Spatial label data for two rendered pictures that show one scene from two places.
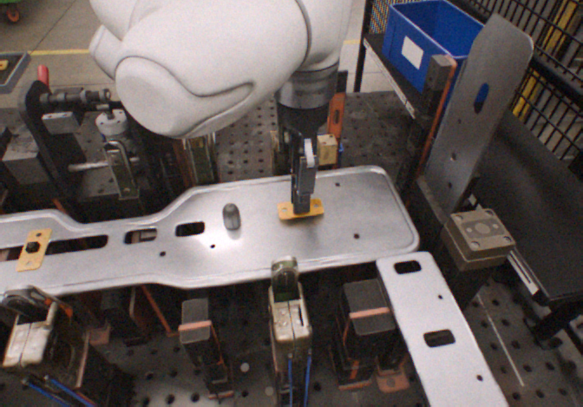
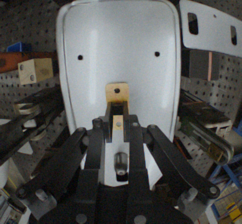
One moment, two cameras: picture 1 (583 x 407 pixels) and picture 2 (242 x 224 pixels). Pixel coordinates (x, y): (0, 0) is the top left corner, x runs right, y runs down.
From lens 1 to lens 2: 57 cm
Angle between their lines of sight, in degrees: 49
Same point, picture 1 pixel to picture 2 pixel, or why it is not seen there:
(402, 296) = (213, 41)
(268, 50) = not seen: outside the picture
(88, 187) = not seen: hidden behind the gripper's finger
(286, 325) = (224, 135)
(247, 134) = (10, 101)
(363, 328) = (216, 74)
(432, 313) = (223, 29)
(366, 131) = (8, 26)
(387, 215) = (134, 14)
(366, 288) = (195, 61)
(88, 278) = not seen: hidden behind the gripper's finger
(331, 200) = (102, 68)
